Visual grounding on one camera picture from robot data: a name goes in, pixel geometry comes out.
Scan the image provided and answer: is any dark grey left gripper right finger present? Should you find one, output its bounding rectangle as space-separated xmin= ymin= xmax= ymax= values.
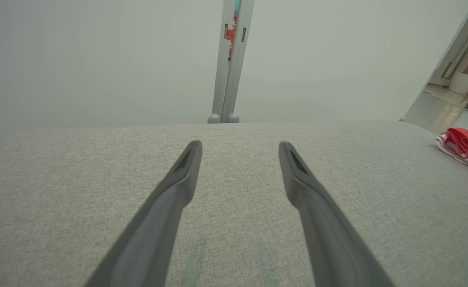
xmin=278 ymin=142 xmax=394 ymax=287

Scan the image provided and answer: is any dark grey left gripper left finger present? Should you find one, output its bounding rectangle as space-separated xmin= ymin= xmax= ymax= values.
xmin=84 ymin=140 xmax=202 ymax=287

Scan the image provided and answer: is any red jersey with white sleeves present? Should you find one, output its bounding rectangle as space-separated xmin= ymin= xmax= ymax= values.
xmin=436 ymin=128 xmax=468 ymax=179

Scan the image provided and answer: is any white round plant pot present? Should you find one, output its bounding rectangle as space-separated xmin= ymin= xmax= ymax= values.
xmin=449 ymin=72 xmax=468 ymax=95

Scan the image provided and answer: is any red orange sign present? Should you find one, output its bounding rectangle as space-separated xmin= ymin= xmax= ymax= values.
xmin=224 ymin=12 xmax=238 ymax=60

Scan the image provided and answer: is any grey metal double partition post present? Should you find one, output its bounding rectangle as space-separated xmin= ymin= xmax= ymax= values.
xmin=207 ymin=0 xmax=255 ymax=124

